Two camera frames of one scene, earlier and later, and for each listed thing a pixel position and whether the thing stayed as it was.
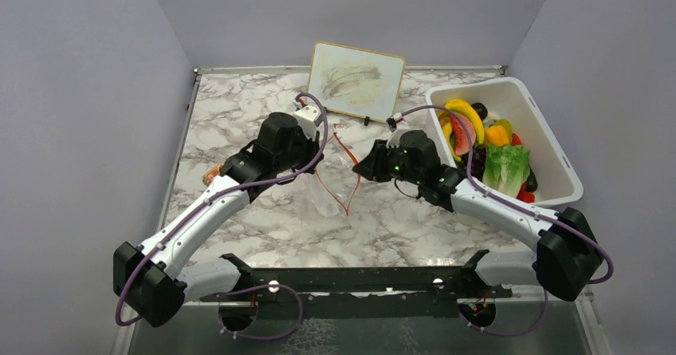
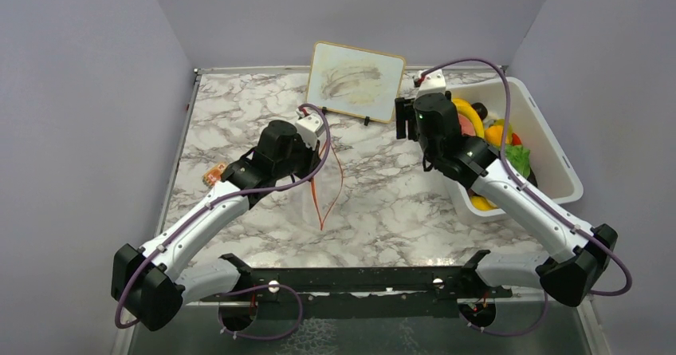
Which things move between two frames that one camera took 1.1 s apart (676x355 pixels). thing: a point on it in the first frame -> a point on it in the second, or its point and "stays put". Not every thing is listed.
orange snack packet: x=209 y=175 stays put
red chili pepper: x=516 y=140 stays put
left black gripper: x=313 y=146 stays put
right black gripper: x=373 y=167 -> x=406 y=115
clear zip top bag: x=338 y=169 -> x=327 y=186
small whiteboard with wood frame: x=357 y=82 stays put
